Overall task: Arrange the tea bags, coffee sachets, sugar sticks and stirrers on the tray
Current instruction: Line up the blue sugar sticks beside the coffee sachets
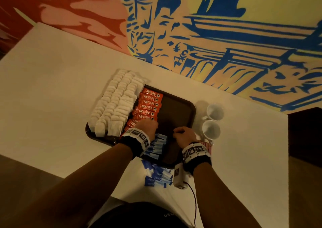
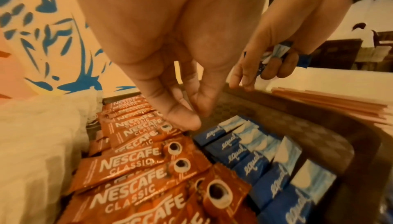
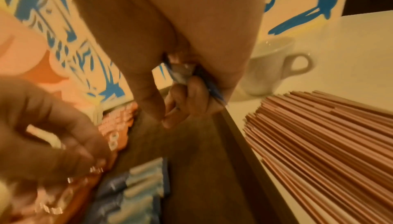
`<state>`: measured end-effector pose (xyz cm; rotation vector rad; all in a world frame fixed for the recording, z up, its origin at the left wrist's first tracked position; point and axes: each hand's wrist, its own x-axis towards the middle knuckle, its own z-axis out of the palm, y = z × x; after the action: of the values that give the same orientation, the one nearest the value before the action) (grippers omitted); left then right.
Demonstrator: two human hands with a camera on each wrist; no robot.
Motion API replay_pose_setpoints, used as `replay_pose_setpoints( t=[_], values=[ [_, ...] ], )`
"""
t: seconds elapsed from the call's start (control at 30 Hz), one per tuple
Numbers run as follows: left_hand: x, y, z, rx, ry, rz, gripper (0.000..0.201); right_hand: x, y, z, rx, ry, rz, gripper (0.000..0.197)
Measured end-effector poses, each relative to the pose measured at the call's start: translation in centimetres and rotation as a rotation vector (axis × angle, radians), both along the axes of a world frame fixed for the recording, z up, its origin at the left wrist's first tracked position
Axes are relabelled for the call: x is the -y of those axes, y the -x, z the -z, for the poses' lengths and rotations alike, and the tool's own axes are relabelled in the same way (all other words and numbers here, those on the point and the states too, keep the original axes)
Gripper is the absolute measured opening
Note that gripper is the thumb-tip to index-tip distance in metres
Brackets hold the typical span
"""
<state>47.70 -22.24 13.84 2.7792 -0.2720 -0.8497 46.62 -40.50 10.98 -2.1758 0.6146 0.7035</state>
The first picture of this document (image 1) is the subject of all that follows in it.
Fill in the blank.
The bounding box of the row of red Nescafe sachets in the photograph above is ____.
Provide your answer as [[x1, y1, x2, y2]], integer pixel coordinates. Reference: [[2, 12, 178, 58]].
[[123, 88, 164, 133]]

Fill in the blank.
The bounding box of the black right wristband with markers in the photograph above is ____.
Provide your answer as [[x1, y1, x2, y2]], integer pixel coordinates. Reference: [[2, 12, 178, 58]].
[[181, 141, 213, 176]]

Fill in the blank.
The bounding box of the black clothing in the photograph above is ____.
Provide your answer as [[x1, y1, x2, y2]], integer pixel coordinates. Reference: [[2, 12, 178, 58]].
[[88, 201, 191, 228]]

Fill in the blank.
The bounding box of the row of tea bags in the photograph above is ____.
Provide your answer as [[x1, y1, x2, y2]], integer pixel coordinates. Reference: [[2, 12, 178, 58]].
[[88, 69, 147, 138]]

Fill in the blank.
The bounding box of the person's left hand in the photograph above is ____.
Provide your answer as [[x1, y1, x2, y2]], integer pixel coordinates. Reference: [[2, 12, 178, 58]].
[[132, 119, 159, 140]]

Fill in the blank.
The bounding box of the black wristband with markers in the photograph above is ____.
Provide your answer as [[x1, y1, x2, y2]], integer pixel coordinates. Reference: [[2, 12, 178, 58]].
[[119, 128, 151, 159], [181, 141, 213, 176]]

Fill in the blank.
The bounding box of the person's left forearm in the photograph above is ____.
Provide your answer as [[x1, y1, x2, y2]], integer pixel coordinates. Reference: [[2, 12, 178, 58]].
[[15, 144, 134, 228]]

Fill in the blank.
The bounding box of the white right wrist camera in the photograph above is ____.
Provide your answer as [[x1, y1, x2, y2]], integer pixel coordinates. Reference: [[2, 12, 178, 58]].
[[173, 164, 189, 190]]

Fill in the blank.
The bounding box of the dark brown tray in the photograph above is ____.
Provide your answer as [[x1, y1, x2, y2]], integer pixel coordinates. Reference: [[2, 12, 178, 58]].
[[86, 87, 197, 170]]

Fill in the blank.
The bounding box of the black left wristband with markers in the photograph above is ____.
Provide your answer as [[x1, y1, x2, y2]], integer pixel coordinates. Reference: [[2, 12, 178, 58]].
[[119, 128, 151, 159]]

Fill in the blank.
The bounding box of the small white cup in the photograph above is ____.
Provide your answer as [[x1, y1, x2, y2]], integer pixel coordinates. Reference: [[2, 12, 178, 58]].
[[202, 103, 225, 121], [201, 120, 222, 143]]

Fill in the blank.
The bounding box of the person's right hand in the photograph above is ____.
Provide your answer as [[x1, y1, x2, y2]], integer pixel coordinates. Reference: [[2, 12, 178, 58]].
[[173, 126, 198, 149]]

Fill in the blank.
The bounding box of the person's right forearm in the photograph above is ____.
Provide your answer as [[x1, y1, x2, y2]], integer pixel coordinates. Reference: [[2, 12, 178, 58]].
[[194, 162, 262, 228]]

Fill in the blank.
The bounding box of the pile of blue sugar sachets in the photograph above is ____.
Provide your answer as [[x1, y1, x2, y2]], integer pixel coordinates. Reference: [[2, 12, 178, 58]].
[[143, 160, 174, 188]]

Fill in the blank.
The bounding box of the black right camera cable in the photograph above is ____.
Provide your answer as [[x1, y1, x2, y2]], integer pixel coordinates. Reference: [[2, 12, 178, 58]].
[[183, 182, 198, 228]]

